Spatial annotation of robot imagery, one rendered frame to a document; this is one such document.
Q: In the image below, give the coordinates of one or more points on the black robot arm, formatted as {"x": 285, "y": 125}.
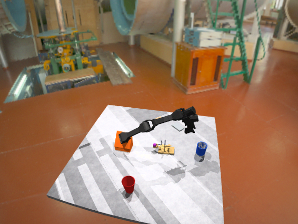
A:
{"x": 177, "y": 115}

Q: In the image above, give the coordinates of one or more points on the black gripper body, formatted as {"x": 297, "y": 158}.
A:
{"x": 188, "y": 124}

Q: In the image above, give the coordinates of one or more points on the blue mug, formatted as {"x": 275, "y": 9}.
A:
{"x": 201, "y": 148}

